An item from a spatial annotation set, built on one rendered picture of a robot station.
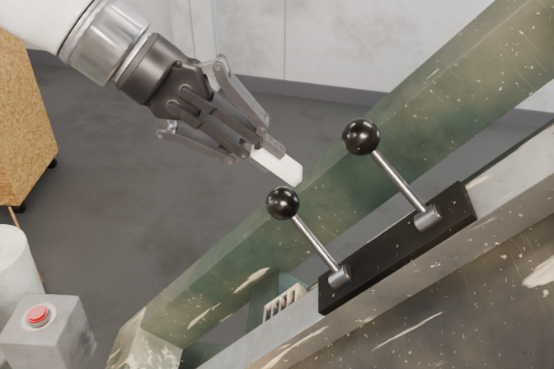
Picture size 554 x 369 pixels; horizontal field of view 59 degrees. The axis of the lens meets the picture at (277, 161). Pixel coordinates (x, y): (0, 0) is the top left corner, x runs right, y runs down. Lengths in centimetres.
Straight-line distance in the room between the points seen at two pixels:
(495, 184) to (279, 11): 307
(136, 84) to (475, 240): 36
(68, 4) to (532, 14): 50
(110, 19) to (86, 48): 4
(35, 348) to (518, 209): 91
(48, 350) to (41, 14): 74
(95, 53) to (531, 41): 49
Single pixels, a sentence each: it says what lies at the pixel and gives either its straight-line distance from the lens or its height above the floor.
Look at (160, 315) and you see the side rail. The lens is 102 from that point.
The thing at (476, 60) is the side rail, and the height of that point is 151.
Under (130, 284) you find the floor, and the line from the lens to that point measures 238.
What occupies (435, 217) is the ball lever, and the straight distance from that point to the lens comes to 48.
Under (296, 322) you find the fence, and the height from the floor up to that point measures 128.
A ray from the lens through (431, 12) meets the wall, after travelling 335.
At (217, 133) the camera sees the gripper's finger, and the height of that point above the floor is 146.
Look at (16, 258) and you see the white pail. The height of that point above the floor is 37.
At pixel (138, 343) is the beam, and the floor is 90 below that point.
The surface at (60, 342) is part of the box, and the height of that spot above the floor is 91.
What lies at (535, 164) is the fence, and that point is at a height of 151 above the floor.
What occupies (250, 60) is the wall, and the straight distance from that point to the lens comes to 367.
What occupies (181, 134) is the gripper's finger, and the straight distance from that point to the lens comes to 58.
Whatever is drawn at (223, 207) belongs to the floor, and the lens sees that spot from 267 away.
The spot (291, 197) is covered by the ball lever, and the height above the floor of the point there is 142.
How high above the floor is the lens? 176
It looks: 36 degrees down
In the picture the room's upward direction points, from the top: straight up
